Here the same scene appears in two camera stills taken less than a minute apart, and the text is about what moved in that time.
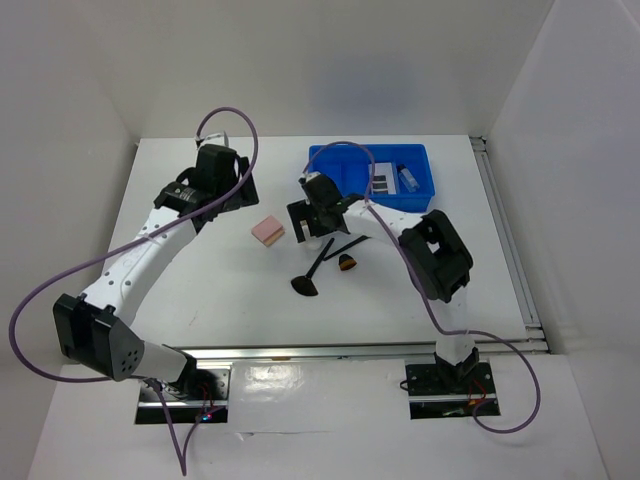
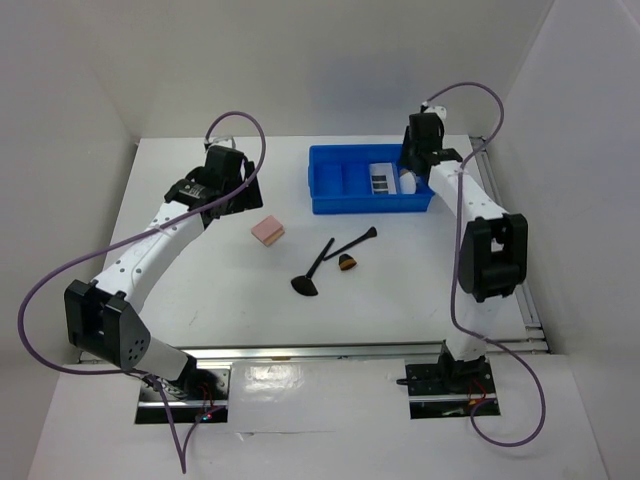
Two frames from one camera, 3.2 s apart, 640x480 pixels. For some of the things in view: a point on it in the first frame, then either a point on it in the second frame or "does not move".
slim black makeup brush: (346, 247) does not move
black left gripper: (246, 196) does not move
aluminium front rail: (346, 350) does not move
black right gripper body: (319, 224) → (407, 151)
